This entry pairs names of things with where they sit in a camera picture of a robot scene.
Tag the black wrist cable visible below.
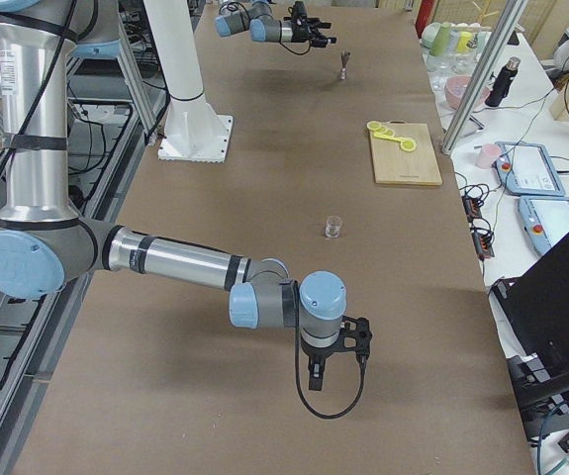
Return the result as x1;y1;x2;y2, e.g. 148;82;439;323
293;281;368;420
278;39;315;56

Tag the black computer monitor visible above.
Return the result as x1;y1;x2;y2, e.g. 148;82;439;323
492;233;569;408

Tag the aluminium frame post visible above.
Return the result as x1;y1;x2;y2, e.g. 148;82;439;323
441;0;527;155

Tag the near teach pendant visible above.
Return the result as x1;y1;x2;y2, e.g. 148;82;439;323
518;196;569;256

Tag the orange black connector board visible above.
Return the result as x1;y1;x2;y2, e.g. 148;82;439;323
462;196;495;261

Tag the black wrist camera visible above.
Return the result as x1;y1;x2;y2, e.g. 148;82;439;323
338;316;373;362
289;1;307;22

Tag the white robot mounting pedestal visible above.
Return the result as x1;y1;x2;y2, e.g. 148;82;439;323
144;0;234;163

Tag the lemon slice on knife end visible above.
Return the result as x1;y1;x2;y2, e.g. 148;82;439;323
400;141;417;152

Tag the pink plastic cup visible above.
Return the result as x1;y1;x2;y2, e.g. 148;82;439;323
475;143;501;169

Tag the green plastic cup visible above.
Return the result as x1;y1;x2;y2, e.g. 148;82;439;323
422;22;452;56

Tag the clear glass beaker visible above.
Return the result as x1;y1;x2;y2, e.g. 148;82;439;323
325;216;342;238

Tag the steel jigger measuring cup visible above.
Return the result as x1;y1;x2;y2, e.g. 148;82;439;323
338;50;351;80

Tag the black water bottle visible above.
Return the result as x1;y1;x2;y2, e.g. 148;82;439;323
485;56;521;107

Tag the far teach pendant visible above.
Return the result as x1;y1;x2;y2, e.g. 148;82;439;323
494;142;565;197

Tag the bamboo cutting board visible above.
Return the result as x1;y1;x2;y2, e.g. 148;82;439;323
366;121;442;186

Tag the yellow plastic knife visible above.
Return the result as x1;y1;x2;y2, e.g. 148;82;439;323
373;132;411;144

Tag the teach pendant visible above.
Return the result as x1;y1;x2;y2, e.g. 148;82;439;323
494;142;565;197
518;196;569;256

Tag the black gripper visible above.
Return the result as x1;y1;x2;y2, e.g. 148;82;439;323
301;340;343;391
291;17;336;48

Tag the yellow plastic cup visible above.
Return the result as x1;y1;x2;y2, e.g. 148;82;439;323
455;31;473;54

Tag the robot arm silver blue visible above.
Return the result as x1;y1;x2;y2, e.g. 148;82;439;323
0;1;348;391
215;1;337;48

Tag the pink bowl with ice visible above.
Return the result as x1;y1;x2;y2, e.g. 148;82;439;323
444;75;490;111

